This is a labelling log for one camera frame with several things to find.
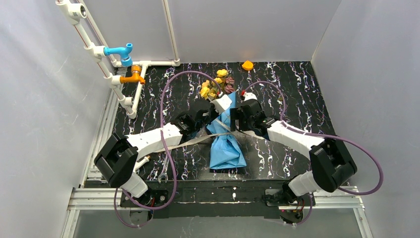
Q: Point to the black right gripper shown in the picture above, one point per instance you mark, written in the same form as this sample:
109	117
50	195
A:
235	118

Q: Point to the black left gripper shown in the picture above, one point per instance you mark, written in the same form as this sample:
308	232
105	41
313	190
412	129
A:
206	115

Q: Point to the cream printed ribbon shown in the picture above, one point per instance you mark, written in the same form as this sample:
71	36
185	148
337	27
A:
202	138

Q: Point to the brown pink fake flower bunch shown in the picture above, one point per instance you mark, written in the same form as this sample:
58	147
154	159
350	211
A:
229	85

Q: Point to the yellow fake flower bunch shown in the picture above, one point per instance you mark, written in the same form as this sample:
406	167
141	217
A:
211	90

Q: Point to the blue wrapping paper sheet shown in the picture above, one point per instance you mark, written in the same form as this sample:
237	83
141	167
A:
225	152

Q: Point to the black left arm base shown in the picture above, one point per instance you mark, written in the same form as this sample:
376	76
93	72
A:
151	200

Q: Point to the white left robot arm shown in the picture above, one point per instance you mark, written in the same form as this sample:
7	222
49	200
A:
118	157

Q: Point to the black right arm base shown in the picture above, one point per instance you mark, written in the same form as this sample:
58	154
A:
293	211

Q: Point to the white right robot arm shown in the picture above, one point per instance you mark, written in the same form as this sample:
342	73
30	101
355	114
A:
331	162

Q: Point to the orange plastic piece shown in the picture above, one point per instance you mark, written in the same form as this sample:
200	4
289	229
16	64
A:
247	65

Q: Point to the small white pipe fitting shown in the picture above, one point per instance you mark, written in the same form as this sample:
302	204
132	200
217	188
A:
140	163

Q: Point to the silver open-end wrench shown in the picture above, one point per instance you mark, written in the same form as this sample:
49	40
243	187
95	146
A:
162	177

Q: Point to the orange plastic tap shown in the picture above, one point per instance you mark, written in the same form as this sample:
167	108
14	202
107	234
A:
135	76

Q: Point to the blue plastic tap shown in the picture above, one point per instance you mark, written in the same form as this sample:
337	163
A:
123	52

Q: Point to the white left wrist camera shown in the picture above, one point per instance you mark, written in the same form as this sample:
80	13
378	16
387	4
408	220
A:
221	104

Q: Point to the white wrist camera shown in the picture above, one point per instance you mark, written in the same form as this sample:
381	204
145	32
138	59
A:
221	104
248	96

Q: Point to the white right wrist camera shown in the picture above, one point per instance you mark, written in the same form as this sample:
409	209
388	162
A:
248	96

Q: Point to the aluminium extrusion frame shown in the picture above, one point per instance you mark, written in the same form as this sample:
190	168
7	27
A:
222	202

